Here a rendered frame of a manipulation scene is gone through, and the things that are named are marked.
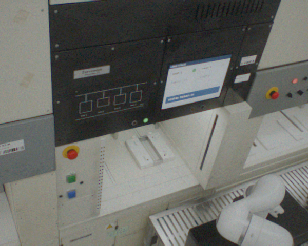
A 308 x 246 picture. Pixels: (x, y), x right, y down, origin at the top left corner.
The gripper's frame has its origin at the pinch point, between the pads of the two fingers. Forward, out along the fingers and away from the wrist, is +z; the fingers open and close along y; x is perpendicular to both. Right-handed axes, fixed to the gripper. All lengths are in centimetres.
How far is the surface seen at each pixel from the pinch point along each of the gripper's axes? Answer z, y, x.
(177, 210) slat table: 5, 35, 40
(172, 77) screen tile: -68, 40, -9
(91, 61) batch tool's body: -100, 40, 5
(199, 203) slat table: 14.4, 34.4, 30.6
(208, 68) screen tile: -57, 39, -21
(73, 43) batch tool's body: -109, 41, 4
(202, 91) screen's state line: -49, 39, -13
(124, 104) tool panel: -75, 40, 11
